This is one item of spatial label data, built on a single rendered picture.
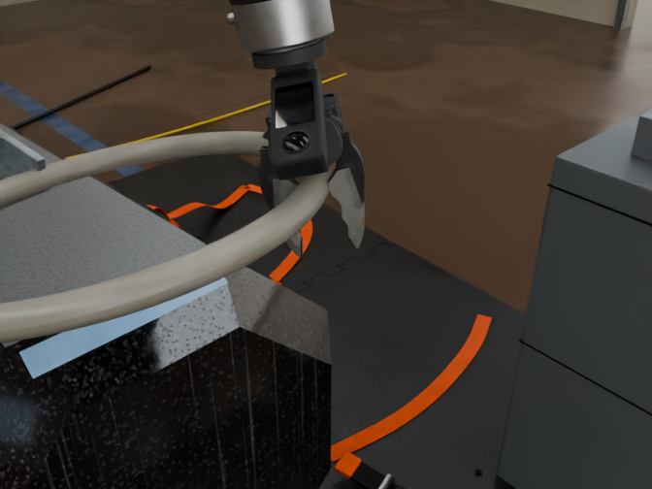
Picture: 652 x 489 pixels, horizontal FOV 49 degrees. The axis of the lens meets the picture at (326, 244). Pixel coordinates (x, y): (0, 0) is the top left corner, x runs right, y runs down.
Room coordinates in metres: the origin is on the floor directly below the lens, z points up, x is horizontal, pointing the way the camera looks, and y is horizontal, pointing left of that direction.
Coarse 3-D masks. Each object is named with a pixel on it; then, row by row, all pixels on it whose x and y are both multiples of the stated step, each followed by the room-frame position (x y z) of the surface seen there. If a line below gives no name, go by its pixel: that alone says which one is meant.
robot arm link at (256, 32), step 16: (272, 0) 0.63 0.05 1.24; (288, 0) 0.63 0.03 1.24; (304, 0) 0.64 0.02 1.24; (320, 0) 0.65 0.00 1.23; (240, 16) 0.64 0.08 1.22; (256, 16) 0.63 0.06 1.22; (272, 16) 0.63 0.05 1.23; (288, 16) 0.63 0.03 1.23; (304, 16) 0.63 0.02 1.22; (320, 16) 0.64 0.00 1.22; (240, 32) 0.65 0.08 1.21; (256, 32) 0.63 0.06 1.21; (272, 32) 0.63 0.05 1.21; (288, 32) 0.63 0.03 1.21; (304, 32) 0.63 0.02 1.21; (320, 32) 0.64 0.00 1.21; (240, 48) 0.66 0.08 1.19; (256, 48) 0.63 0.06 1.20; (272, 48) 0.63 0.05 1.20; (288, 48) 0.63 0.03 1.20
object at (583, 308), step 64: (576, 192) 1.12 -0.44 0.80; (640, 192) 1.04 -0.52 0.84; (576, 256) 1.10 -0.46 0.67; (640, 256) 1.02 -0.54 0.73; (576, 320) 1.08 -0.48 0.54; (640, 320) 1.00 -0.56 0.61; (576, 384) 1.06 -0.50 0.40; (640, 384) 0.98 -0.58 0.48; (512, 448) 1.14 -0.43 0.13; (576, 448) 1.04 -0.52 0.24; (640, 448) 0.95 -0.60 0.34
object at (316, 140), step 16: (272, 80) 0.65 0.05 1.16; (288, 80) 0.64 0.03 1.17; (304, 80) 0.64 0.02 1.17; (320, 80) 0.65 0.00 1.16; (272, 96) 0.62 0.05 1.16; (288, 96) 0.62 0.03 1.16; (304, 96) 0.61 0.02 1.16; (320, 96) 0.62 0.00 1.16; (272, 112) 0.61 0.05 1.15; (288, 112) 0.60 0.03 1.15; (304, 112) 0.60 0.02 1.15; (320, 112) 0.60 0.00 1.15; (272, 128) 0.59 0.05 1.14; (288, 128) 0.58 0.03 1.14; (304, 128) 0.58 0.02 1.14; (320, 128) 0.57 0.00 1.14; (272, 144) 0.57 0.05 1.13; (288, 144) 0.56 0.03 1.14; (304, 144) 0.56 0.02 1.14; (320, 144) 0.56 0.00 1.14; (272, 160) 0.55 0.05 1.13; (288, 160) 0.55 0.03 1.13; (304, 160) 0.55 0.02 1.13; (320, 160) 0.55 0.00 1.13; (288, 176) 0.55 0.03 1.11; (304, 176) 0.55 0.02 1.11
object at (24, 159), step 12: (0, 132) 0.89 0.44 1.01; (0, 144) 0.89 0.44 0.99; (12, 144) 0.87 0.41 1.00; (0, 156) 0.89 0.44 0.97; (12, 156) 0.87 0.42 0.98; (24, 156) 0.85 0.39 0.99; (36, 156) 0.84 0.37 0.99; (0, 168) 0.88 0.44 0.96; (12, 168) 0.88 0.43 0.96; (24, 168) 0.85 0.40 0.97; (36, 168) 0.84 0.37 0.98; (12, 204) 0.80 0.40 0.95
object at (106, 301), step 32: (64, 160) 0.86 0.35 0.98; (96, 160) 0.86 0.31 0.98; (128, 160) 0.87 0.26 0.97; (160, 160) 0.88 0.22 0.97; (0, 192) 0.79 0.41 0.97; (32, 192) 0.82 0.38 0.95; (320, 192) 0.60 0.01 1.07; (256, 224) 0.52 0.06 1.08; (288, 224) 0.54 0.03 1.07; (192, 256) 0.48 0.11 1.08; (224, 256) 0.48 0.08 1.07; (256, 256) 0.50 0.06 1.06; (96, 288) 0.44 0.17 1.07; (128, 288) 0.44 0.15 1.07; (160, 288) 0.45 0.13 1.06; (192, 288) 0.46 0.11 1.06; (0, 320) 0.42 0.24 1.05; (32, 320) 0.42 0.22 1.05; (64, 320) 0.42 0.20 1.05; (96, 320) 0.43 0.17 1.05
